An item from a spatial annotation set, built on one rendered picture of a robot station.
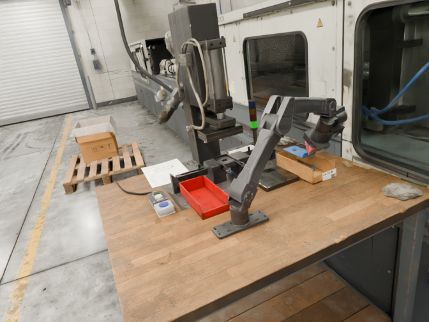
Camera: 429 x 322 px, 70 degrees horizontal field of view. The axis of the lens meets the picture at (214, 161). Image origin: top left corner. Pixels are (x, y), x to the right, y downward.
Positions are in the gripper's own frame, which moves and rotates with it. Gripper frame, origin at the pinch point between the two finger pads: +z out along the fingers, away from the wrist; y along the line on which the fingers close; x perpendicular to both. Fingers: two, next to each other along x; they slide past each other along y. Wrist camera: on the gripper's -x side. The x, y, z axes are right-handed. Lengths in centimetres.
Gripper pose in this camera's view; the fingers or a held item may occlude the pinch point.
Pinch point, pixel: (309, 153)
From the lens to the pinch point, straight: 139.4
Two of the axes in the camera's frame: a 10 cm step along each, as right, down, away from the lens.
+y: -4.2, -7.2, 5.5
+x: -9.0, 2.6, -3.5
